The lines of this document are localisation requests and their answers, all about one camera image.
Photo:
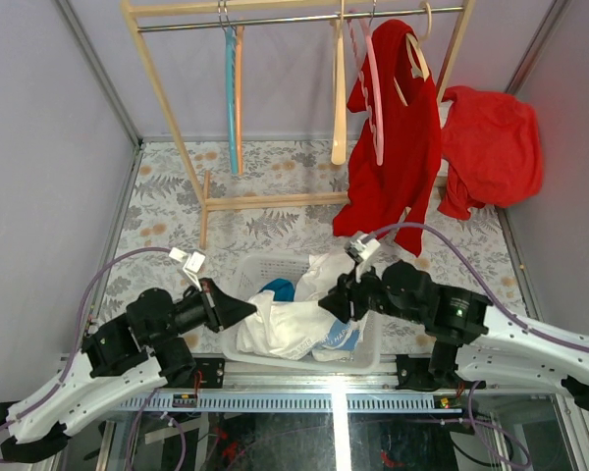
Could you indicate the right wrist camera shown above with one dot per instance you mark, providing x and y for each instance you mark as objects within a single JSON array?
[{"x": 361, "y": 249}]

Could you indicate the cream hanger under red shirt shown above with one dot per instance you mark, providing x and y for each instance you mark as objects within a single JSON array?
[{"x": 418, "y": 66}]

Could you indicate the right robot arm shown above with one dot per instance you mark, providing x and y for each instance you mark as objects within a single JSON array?
[{"x": 475, "y": 340}]

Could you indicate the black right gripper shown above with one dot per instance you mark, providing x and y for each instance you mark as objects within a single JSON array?
[{"x": 337, "y": 299}]

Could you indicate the aluminium rail with cable duct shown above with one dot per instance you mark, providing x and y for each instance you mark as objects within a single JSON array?
[{"x": 246, "y": 387}]

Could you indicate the blue hanger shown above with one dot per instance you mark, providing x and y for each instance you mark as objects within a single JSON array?
[{"x": 230, "y": 88}]

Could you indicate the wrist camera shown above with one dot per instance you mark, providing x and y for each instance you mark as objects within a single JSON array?
[
  {"x": 190, "y": 264},
  {"x": 361, "y": 249}
]

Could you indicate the red t shirt on hanger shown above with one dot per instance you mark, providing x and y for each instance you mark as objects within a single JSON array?
[{"x": 400, "y": 189}]

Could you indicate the floral tablecloth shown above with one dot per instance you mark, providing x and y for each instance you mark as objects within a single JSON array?
[{"x": 163, "y": 211}]

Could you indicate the white t shirt blue print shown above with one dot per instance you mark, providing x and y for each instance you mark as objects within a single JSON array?
[{"x": 304, "y": 319}]

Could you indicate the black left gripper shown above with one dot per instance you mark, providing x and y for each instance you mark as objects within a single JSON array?
[{"x": 223, "y": 310}]

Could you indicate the beige wooden hanger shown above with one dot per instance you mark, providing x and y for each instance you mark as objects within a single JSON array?
[{"x": 339, "y": 148}]

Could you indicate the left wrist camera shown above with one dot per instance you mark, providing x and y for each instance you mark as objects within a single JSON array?
[{"x": 190, "y": 264}]

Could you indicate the red cloth pile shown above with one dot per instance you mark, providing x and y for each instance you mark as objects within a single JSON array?
[{"x": 491, "y": 142}]

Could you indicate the white plastic laundry basket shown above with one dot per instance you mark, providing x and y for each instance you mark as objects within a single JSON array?
[{"x": 299, "y": 314}]

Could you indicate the pink wavy hanger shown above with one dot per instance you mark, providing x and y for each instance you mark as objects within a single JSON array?
[{"x": 368, "y": 78}]

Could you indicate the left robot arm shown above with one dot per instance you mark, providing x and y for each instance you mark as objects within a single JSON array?
[{"x": 139, "y": 351}]

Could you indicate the orange hanger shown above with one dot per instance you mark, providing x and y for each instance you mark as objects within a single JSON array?
[{"x": 238, "y": 96}]

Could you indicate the wooden clothes rack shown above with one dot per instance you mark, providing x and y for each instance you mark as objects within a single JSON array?
[{"x": 291, "y": 92}]

